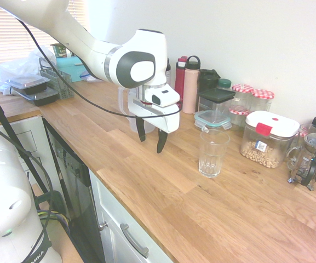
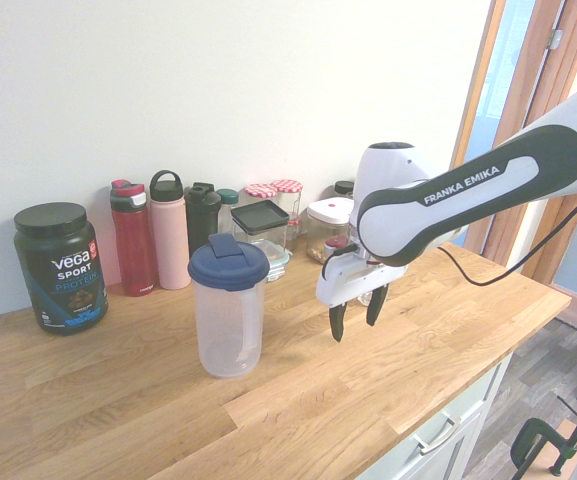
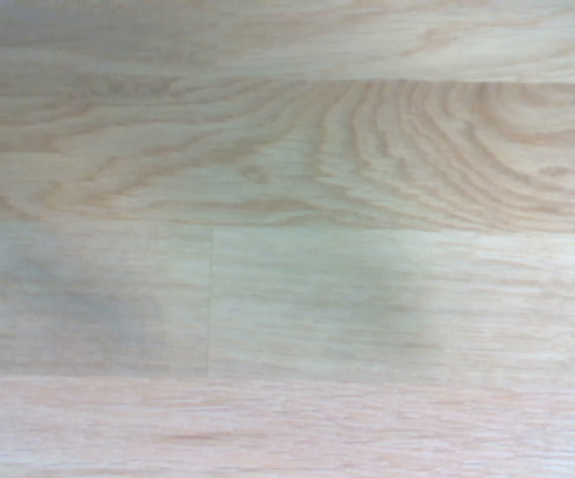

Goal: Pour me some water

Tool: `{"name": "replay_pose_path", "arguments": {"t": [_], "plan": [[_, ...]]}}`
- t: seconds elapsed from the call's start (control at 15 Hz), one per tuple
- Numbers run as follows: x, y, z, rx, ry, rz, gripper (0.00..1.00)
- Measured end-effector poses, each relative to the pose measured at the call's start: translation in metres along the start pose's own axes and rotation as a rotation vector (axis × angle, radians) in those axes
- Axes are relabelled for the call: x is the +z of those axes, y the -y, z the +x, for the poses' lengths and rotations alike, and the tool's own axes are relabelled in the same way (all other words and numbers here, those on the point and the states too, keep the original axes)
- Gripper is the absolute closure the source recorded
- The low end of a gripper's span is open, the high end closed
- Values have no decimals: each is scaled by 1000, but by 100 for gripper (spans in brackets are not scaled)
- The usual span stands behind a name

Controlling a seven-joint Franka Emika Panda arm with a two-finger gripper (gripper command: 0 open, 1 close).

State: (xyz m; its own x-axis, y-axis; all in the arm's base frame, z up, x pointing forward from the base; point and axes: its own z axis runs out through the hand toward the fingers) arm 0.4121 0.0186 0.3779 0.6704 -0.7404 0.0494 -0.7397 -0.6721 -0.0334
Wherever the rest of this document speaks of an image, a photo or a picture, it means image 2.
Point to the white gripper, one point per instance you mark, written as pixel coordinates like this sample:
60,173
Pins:
348,280

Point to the clear pitcher with blue lid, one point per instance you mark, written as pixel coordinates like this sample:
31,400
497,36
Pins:
228,310

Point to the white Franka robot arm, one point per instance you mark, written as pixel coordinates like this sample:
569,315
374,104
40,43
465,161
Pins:
468,200

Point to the red water bottle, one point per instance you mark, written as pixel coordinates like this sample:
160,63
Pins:
133,240

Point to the glass food container clip lid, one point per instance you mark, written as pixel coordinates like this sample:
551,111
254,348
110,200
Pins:
275,257

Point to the glass jar white lid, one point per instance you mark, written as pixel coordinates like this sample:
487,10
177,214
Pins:
325,220

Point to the jar with black lid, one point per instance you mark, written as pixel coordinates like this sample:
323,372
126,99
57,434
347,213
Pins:
343,188

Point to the jar with red checked lid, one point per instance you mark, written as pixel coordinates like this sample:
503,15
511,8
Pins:
261,191
289,197

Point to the clear container black square lid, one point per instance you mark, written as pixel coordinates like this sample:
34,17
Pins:
260,217

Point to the pale green cabinet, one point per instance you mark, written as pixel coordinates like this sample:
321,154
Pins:
463,435

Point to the green capped bottle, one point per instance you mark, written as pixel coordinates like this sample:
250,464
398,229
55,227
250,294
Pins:
227,200

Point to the black shaker bottle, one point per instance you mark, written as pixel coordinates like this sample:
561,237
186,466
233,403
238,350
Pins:
202,220

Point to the pink insulated bottle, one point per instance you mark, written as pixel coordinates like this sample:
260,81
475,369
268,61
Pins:
169,240

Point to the black clamp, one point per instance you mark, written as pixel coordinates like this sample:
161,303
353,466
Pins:
538,440

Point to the black Vega protein tub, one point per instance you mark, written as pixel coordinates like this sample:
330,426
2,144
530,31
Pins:
63,270

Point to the metal door hinge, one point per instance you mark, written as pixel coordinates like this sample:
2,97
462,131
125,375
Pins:
555,39

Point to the wooden door frame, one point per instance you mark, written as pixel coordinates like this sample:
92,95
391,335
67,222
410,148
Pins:
533,100

